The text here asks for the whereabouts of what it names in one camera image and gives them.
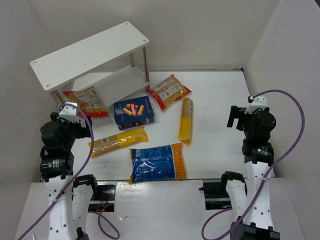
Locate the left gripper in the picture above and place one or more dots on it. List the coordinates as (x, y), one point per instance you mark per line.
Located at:
(85, 127)

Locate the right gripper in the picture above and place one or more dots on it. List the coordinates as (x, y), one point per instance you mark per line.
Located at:
(234, 116)

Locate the red fusilli pasta bag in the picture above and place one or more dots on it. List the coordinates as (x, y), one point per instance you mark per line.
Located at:
(89, 102)

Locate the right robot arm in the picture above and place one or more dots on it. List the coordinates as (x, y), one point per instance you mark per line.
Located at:
(250, 196)

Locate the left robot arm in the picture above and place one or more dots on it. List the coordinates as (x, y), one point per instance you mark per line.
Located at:
(69, 193)

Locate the blue Barilla pasta box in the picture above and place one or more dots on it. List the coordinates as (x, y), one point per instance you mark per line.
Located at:
(133, 113)

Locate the red macaroni bag near shelf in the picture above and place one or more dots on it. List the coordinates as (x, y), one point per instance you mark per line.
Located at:
(168, 91)

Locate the white two-tier shelf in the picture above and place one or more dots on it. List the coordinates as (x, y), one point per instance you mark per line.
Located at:
(114, 61)

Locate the blue and orange pasta bag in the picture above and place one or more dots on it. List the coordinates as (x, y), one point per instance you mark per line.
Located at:
(157, 164)

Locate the yellow spaghetti pack right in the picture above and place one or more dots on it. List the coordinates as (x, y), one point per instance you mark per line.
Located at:
(186, 121)

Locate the yellow spaghetti pack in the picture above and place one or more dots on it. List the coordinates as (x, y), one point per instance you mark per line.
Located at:
(118, 141)
(186, 121)

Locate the yellow spaghetti pack left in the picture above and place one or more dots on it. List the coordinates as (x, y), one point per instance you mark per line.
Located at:
(118, 141)

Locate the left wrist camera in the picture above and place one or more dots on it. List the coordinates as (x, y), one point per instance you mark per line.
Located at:
(69, 112)

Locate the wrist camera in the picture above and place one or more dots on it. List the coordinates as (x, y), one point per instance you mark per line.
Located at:
(69, 112)
(255, 103)

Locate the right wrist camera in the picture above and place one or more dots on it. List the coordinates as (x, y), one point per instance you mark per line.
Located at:
(255, 103)

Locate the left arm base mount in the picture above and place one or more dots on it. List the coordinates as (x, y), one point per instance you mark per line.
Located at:
(93, 197)

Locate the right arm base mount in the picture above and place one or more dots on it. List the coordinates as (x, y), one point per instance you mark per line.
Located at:
(215, 197)

